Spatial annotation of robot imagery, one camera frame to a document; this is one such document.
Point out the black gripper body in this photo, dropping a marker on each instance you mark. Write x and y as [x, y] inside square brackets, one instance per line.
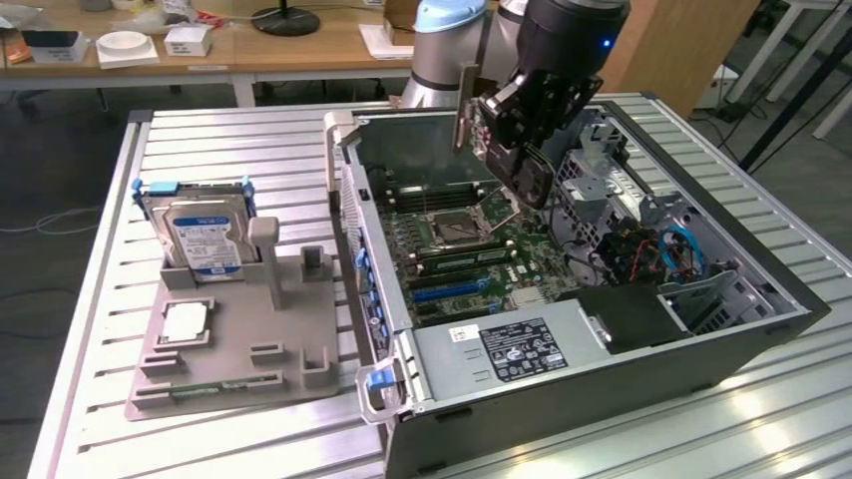
[573, 35]

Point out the black graphics card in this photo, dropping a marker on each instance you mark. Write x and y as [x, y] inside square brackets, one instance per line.
[526, 179]

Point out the wooden cabinet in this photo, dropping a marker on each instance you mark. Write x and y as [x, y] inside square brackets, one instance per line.
[679, 50]

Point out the metal socket cover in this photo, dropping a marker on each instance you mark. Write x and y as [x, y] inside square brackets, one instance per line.
[497, 209]

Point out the grey metal drive cage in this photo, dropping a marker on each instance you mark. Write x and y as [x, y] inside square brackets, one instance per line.
[593, 194]

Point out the thin locking lever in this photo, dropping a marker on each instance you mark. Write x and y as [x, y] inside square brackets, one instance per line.
[425, 199]

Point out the CPU socket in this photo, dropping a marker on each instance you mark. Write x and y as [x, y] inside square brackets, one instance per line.
[459, 229]

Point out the white paper booklet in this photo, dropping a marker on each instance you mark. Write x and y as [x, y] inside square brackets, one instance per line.
[385, 42]

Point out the cardboard box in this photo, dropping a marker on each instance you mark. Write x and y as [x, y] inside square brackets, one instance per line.
[399, 12]

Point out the green installed RAM stick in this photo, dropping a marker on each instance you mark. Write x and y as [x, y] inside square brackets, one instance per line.
[466, 259]

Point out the green motherboard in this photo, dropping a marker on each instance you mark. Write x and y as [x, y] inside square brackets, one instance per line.
[533, 269]

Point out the black slanted pole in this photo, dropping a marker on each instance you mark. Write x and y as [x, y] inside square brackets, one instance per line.
[793, 107]

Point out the wooden desk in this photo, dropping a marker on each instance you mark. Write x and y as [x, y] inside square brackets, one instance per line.
[299, 50]

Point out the blue expansion slot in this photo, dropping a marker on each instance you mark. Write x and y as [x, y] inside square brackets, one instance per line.
[446, 292]

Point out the blue slot retention clip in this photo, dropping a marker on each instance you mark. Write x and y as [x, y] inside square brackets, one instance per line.
[363, 259]

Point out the black lamp base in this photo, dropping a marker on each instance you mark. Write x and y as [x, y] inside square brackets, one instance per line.
[286, 22]

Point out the grey metal disk bay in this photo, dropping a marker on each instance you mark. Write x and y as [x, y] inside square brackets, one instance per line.
[713, 299]

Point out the grey power supply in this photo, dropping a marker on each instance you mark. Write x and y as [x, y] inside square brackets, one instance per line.
[453, 364]

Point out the small white box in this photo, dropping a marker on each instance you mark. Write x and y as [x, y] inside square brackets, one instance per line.
[189, 41]

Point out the hard disk with blue carrier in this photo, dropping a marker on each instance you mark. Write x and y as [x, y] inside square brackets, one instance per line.
[203, 239]

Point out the black open PC case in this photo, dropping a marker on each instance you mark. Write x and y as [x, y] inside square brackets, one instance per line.
[666, 379]

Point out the clear plastic bag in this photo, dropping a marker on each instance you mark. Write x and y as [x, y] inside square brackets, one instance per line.
[150, 19]

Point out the white round dish box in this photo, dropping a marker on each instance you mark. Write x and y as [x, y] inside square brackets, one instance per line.
[127, 49]

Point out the grey parts rack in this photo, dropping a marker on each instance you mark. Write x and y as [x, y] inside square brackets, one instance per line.
[234, 329]

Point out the silver CPU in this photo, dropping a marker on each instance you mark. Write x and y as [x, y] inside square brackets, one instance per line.
[186, 323]

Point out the white box with dark lid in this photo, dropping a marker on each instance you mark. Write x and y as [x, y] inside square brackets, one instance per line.
[57, 49]

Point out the green loose RAM stick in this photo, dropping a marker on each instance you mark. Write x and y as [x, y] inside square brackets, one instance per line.
[217, 386]

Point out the orange item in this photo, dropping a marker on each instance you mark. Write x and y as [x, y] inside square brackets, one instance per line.
[14, 50]

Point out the white table frame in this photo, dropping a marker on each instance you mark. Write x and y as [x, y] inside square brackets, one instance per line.
[834, 116]

